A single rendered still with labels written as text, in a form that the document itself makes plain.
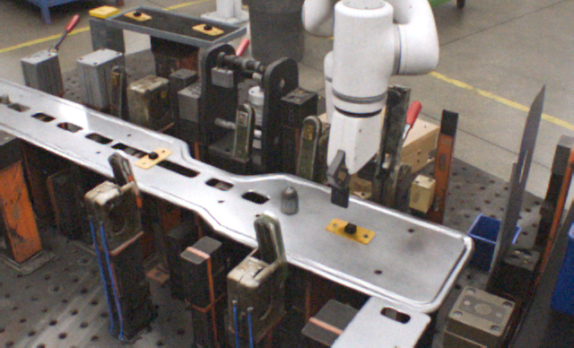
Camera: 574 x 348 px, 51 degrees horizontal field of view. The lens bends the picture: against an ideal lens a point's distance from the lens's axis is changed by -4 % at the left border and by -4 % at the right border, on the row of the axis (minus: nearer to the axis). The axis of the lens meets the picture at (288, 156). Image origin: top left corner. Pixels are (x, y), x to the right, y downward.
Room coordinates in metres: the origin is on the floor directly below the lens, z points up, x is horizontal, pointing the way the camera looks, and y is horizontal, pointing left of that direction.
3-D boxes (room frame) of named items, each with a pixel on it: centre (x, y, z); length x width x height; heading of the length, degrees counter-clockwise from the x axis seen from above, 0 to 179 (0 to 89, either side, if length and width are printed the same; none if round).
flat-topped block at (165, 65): (1.54, 0.29, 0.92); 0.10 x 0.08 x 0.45; 57
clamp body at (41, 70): (1.59, 0.69, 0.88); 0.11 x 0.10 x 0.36; 147
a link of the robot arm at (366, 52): (0.88, -0.11, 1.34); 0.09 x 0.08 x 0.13; 90
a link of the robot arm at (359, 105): (0.88, -0.11, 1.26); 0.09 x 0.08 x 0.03; 147
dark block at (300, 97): (1.19, -0.02, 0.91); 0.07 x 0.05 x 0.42; 147
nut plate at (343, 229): (0.88, -0.11, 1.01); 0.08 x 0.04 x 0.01; 57
